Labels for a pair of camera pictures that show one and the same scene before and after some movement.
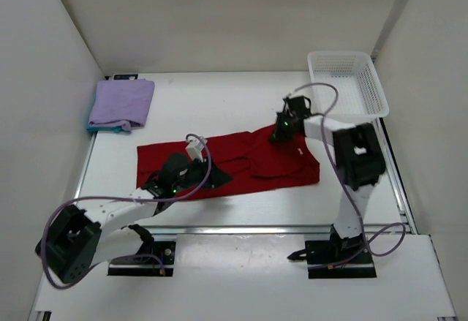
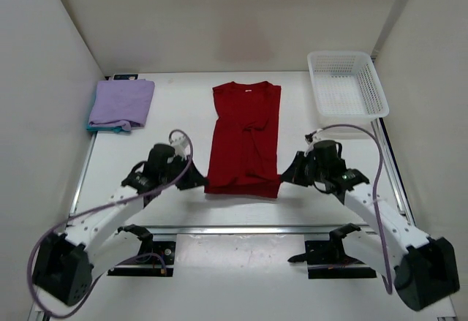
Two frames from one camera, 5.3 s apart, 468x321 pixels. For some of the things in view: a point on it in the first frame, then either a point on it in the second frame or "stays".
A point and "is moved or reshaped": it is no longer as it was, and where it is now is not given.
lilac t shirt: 125,103 stays
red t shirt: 249,159 is moved or reshaped
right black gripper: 278,135 to 293,175
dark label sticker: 125,76 stays
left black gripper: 216,178 to 194,178
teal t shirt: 114,129 stays
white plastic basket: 346,85 stays
